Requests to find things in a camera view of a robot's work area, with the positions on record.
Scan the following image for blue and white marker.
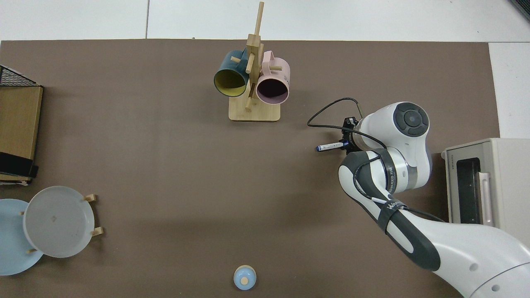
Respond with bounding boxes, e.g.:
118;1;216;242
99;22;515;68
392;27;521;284
316;141;345;152

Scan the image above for grey plate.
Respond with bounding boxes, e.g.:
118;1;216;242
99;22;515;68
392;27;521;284
23;186;95;259

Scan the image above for wooden plate rack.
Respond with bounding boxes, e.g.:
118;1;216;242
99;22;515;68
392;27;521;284
19;194;104;254

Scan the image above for light blue plate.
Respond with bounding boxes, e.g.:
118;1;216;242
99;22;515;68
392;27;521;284
0;199;44;276

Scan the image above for wooden cup stand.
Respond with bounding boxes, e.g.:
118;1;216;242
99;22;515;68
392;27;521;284
229;1;281;122

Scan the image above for pink cup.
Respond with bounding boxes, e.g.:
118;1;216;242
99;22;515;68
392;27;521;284
255;50;291;105

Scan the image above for dark teal cup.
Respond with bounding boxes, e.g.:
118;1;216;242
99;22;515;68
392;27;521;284
213;49;251;98

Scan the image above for brown table cloth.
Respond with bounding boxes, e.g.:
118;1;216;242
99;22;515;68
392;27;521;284
0;39;501;298

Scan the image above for pale toaster oven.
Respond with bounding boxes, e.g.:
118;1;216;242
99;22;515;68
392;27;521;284
441;138;530;249

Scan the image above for small blue round thing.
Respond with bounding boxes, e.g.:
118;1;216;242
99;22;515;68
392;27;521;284
233;265;257;291

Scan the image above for dark grey corner object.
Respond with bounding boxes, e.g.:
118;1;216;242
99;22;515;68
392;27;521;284
508;0;530;22

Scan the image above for wire basket with wooden floor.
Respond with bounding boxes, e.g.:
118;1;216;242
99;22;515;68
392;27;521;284
0;65;44;186

